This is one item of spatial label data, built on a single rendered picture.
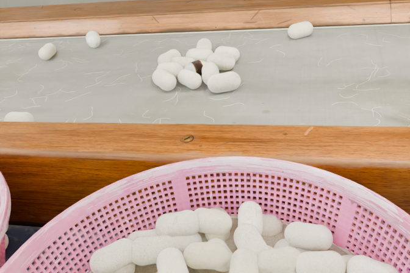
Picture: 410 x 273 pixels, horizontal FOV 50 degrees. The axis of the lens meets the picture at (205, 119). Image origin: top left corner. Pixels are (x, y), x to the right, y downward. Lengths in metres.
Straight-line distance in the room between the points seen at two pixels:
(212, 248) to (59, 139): 0.19
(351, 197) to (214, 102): 0.21
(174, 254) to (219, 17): 0.45
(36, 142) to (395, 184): 0.30
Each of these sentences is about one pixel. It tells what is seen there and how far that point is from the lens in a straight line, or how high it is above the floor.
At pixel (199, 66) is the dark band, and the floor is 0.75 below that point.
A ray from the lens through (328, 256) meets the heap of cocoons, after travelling 0.30.
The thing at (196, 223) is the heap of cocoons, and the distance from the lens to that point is 0.33.
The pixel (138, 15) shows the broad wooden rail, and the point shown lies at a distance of 0.74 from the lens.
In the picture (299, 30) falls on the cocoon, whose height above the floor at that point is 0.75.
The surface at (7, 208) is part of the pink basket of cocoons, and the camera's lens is 0.35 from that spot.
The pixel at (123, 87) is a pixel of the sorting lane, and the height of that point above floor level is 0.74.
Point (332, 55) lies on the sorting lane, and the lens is 0.58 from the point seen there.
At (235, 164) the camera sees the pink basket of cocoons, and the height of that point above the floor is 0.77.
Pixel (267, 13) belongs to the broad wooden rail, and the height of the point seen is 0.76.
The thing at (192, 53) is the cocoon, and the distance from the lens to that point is 0.56.
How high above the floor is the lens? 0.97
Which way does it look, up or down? 30 degrees down
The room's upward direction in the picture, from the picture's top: 8 degrees counter-clockwise
